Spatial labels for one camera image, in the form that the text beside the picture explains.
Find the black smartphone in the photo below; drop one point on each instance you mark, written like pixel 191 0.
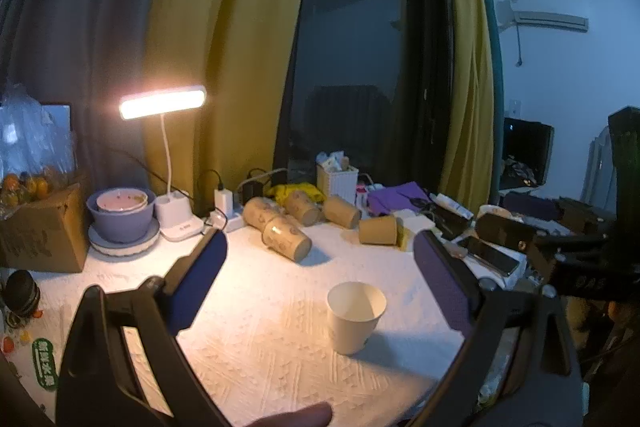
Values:
pixel 492 257

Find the teal curtain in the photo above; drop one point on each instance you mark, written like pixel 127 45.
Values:
pixel 75 32

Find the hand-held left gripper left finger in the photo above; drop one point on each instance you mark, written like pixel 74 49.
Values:
pixel 200 282

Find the yellow curtain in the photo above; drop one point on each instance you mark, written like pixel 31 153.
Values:
pixel 235 32
pixel 470 82

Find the white charger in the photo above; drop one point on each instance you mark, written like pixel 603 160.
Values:
pixel 223 202

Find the blue bowl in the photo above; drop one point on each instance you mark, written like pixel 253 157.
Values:
pixel 120 227

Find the cardboard box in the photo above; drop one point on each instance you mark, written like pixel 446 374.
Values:
pixel 45 237

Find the brown patterned paper cup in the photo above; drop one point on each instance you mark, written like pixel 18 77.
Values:
pixel 342 212
pixel 287 242
pixel 257 212
pixel 302 207
pixel 377 231

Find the black round jar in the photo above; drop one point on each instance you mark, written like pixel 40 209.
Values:
pixel 21 293

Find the yellow cloth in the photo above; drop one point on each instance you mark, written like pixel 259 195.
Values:
pixel 310 192

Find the white desk lamp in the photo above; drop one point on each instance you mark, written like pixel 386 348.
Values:
pixel 162 104

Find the dark glass window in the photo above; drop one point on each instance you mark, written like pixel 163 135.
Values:
pixel 365 57

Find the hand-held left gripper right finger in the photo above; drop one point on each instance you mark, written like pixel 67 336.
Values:
pixel 445 287

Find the white embossed tablecloth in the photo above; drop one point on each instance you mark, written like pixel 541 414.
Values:
pixel 280 347

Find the white air conditioner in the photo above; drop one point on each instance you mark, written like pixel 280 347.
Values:
pixel 550 22

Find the purple cloth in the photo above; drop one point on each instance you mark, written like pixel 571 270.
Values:
pixel 395 197

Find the plastic bag of oranges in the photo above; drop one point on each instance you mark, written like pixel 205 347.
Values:
pixel 30 167

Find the pink bowl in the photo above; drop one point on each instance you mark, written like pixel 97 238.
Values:
pixel 122 202

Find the white plate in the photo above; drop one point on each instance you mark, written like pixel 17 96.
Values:
pixel 125 249

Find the black monitor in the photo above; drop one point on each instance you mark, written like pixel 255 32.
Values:
pixel 525 152

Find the white paper cup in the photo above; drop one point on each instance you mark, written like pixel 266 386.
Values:
pixel 352 332

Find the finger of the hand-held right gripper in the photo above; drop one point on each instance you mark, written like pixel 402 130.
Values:
pixel 505 234

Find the black charger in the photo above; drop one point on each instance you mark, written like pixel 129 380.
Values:
pixel 252 191

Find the white woven basket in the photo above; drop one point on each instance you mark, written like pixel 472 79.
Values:
pixel 337 182

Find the green label packet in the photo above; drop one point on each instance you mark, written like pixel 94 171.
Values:
pixel 45 364

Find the white tissue pack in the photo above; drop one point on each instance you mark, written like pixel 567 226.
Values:
pixel 417 224

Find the white power strip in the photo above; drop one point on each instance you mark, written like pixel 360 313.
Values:
pixel 227 223

